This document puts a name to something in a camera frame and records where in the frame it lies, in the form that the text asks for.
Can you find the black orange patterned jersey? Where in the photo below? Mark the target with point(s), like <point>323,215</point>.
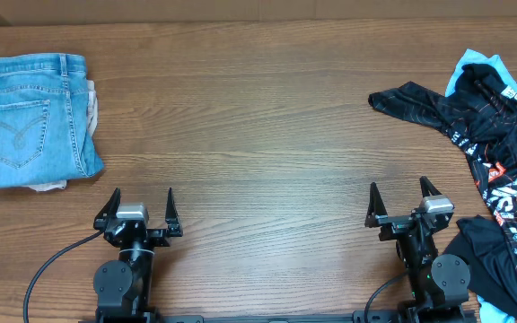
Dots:
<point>481,119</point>

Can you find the light blue shirt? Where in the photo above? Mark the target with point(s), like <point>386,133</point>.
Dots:
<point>489,310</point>

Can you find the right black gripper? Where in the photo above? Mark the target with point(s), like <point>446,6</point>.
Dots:
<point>396,224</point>

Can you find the plain black garment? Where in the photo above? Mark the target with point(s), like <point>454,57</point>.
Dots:
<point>481,244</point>

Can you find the folded blue denim jeans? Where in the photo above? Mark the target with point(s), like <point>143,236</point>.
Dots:
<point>44,122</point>

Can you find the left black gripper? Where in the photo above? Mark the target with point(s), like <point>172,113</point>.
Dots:
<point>162,239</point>

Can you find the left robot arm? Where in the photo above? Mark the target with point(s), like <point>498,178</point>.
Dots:
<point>123,286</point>

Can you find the white folded cloth under jeans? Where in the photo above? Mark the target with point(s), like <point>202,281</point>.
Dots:
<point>92,122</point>

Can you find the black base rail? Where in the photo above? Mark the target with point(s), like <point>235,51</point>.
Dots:
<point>374,316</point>

